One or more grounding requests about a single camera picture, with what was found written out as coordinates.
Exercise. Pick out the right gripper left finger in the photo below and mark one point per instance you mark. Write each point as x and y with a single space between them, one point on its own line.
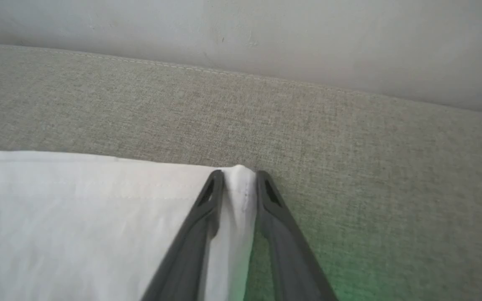
186 259

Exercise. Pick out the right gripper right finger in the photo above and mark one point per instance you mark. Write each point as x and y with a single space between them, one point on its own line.
291 259

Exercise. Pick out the blue and white shirt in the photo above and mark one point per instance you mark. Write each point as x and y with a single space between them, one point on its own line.
78 230

